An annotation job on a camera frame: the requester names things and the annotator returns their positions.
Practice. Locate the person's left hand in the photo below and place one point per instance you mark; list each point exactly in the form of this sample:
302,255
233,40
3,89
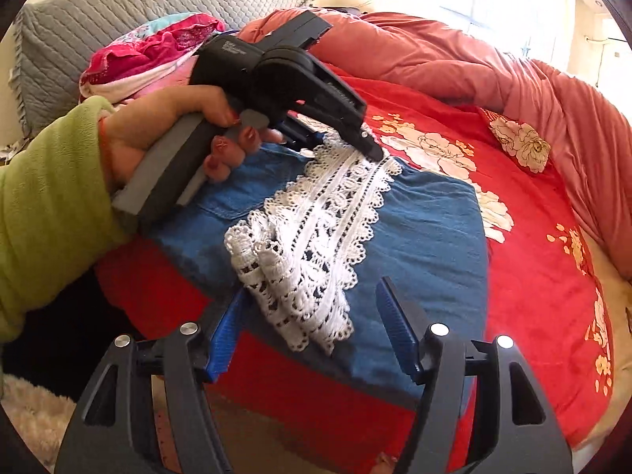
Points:
148,118

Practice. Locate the black cloth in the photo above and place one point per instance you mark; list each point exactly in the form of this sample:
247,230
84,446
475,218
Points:
64,326

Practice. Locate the red floral blanket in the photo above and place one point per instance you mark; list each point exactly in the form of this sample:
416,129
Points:
533,266

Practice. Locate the dark cloth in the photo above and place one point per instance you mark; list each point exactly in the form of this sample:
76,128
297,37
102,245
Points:
345,10

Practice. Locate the white fluffy rug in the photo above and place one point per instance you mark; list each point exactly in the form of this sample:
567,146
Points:
29,414

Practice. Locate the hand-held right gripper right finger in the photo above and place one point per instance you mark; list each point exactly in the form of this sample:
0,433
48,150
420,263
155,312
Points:
400,331

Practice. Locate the pink floral pillow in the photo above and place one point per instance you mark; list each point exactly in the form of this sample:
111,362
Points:
148,54

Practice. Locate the window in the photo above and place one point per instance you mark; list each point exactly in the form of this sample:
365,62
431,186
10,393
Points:
493,15

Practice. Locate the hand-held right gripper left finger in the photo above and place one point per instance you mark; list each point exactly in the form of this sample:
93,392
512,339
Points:
227,340

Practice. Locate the person's left forearm green sleeve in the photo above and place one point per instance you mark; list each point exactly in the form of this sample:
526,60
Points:
44,207

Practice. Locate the grey quilted headboard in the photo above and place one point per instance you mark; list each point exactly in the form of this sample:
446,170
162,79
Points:
98,29

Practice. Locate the blue denim pants white lace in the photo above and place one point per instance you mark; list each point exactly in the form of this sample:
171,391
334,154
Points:
429,237

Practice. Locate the coral pink quilt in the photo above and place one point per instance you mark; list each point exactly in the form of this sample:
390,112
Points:
444,59

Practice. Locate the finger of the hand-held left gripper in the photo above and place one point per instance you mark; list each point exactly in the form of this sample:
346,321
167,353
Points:
298,131
345,108

